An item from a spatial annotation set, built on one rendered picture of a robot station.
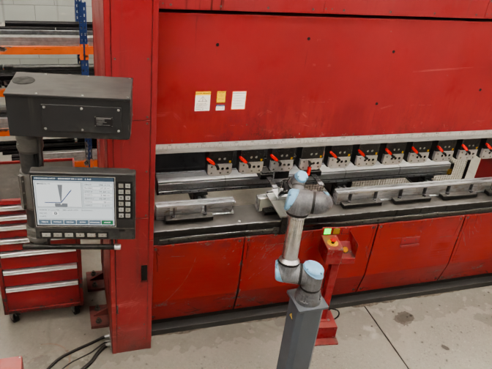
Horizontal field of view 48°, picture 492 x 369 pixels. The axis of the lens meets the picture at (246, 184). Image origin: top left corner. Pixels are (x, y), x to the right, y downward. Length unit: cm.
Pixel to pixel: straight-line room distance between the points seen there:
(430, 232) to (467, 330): 80
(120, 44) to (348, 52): 133
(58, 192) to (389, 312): 276
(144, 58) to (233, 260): 152
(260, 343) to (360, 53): 202
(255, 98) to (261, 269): 120
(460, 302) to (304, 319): 193
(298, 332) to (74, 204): 143
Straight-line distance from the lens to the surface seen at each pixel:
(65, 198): 259
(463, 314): 470
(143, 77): 279
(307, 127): 342
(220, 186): 375
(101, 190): 255
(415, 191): 413
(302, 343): 330
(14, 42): 479
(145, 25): 271
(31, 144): 261
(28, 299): 396
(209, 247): 353
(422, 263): 444
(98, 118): 241
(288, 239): 293
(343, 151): 362
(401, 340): 427
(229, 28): 302
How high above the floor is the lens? 285
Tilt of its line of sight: 31 degrees down
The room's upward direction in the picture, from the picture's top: 7 degrees clockwise
